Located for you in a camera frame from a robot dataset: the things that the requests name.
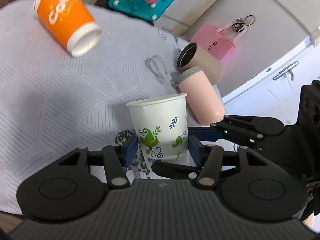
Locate white paper cup green leaves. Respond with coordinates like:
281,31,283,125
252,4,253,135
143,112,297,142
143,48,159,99
126,93,189,168

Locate orange coco paper cup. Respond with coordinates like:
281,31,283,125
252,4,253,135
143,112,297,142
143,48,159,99
33,0,101,57

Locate pink tumbler with grey lid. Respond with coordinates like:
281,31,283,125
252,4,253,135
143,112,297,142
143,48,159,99
176,66,225,126

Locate white patterned tablecloth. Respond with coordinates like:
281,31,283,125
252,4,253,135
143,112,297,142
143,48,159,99
1,0,187,215

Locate beige metal tumbler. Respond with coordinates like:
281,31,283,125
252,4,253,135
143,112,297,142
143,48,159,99
177,43,223,85

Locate pink paper gift bag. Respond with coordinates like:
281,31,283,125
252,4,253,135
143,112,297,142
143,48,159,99
190,18,247,66

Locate black cable on hook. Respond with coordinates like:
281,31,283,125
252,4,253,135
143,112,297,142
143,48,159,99
231,15,257,32

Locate grey cord loop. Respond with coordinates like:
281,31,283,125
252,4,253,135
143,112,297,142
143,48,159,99
145,55,177,84

